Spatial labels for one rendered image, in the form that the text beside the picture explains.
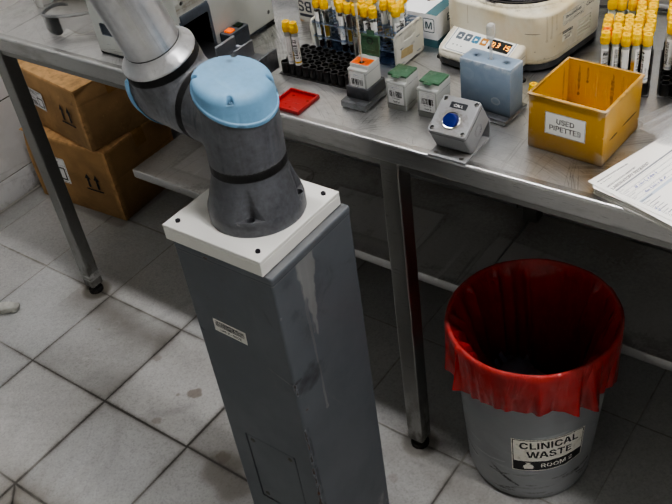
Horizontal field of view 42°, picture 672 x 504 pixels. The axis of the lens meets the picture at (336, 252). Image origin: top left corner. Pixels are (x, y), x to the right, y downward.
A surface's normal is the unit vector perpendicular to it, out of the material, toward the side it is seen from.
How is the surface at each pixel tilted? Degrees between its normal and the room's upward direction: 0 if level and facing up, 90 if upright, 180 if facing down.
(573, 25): 90
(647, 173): 1
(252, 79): 8
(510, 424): 94
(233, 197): 71
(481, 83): 90
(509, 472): 94
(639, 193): 1
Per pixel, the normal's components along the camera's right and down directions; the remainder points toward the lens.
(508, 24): -0.69, 0.52
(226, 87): -0.01, -0.72
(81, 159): -0.52, 0.56
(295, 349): 0.81, 0.29
